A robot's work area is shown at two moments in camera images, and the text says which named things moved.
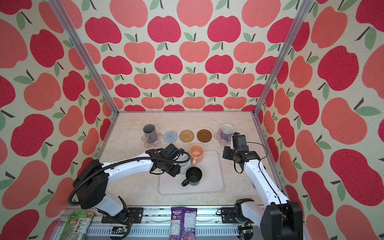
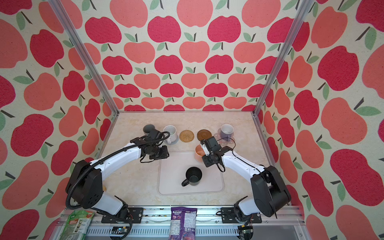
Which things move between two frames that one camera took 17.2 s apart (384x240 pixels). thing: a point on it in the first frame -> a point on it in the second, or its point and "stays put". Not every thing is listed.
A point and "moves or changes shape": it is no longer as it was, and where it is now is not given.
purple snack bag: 183,222 stays put
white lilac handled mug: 226,130 stays put
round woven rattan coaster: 186,136 stays put
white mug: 184,166 -> 173,137
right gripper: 226,152 -> 206,162
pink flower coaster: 217,136 stays put
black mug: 193,175 stays put
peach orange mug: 196,153 moves or changes shape
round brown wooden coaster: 204,135 stays put
